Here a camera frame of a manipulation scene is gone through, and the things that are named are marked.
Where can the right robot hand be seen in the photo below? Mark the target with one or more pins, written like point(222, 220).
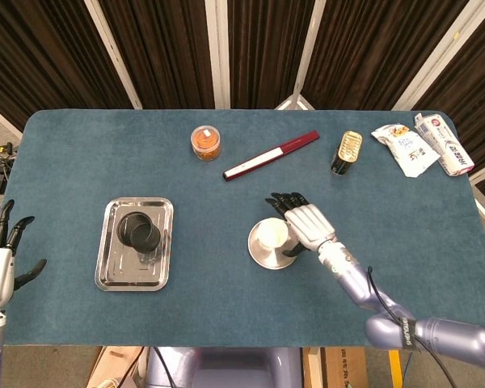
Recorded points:
point(309, 226)

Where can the white paper cup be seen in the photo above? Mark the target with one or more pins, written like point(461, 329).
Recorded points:
point(271, 232)

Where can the black cup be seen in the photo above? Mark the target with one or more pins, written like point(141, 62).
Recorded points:
point(145, 240)

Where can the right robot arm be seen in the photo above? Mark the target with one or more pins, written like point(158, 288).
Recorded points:
point(448, 335)

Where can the lavender robot base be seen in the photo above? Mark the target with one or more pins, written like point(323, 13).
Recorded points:
point(226, 368)

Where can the round steel plate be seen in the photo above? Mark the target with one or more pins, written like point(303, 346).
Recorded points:
point(266, 260)

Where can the dark red long box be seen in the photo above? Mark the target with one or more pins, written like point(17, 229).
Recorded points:
point(266, 157)

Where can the black tin can gold lid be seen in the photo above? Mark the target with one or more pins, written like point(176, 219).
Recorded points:
point(349, 145)

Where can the blue table cloth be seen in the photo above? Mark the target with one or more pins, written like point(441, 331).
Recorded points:
point(226, 311)

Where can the rectangular steel tray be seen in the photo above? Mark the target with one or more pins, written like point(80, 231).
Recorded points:
point(117, 275)

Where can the white snack packet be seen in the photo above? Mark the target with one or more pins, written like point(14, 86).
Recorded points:
point(408, 151)

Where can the clear jar of rubber bands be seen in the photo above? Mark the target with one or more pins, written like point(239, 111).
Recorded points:
point(205, 141)

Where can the light wooden plank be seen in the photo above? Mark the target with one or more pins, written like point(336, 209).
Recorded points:
point(113, 363)

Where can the brown cardboard box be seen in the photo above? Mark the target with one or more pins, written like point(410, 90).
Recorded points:
point(343, 368)

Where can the white tissue pack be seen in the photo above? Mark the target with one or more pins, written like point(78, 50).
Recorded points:
point(448, 145)

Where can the dark brown pleated curtain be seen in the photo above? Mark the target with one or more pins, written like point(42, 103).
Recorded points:
point(165, 48)

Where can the white frame post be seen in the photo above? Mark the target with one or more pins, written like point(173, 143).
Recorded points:
point(436, 56)
point(113, 56)
point(218, 52)
point(307, 52)

